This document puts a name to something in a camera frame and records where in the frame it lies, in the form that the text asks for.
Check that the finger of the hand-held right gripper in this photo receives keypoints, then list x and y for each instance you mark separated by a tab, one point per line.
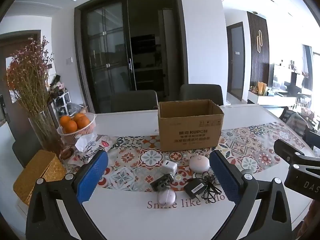
287	151

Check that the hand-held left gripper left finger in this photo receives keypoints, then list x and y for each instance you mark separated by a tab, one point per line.
92	177

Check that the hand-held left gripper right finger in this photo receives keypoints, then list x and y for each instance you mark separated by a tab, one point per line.
225	177

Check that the brown cardboard box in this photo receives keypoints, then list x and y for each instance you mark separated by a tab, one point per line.
190	130

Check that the dark side chair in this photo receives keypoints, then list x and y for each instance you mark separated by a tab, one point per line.
312	138

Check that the white round speaker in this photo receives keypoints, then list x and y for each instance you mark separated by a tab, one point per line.
199	163

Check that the small wooden saucer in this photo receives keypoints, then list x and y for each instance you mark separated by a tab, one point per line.
67	153

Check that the floral cloth tissue pouch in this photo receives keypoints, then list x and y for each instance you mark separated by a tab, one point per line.
100	142

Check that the white fruit basket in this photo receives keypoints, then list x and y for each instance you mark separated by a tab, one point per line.
80	133

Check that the white low cabinet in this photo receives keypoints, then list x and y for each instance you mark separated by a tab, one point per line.
272	100

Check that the orange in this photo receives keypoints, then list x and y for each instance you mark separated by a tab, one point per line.
83	122
78	115
70	127
65	120

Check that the golden woven box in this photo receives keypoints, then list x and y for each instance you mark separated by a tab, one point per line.
37	172

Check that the white cube charger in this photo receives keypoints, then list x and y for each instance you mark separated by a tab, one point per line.
169	166

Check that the patterned table runner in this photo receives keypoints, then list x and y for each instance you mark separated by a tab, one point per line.
150	155

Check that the black plug adapter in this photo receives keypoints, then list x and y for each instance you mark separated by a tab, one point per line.
161	182

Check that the glass vase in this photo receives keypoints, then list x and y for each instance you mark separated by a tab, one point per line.
45	132

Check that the orange paper bag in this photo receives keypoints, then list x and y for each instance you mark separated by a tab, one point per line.
262	88

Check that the white cubby shelf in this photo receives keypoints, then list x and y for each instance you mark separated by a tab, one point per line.
62	102

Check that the grey dining chair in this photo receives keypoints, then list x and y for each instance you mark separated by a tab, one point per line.
133	101
201	93

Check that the dark narrow door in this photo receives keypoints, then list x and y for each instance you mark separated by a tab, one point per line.
236	60

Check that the dried flower bunch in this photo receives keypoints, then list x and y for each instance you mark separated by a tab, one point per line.
27	80

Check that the dark glass sliding door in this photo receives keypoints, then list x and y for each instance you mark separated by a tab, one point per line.
130	50

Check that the dark slatted wall panel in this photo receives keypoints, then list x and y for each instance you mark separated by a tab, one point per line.
258	55

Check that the white wall switch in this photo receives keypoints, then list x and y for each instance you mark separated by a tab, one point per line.
69	60

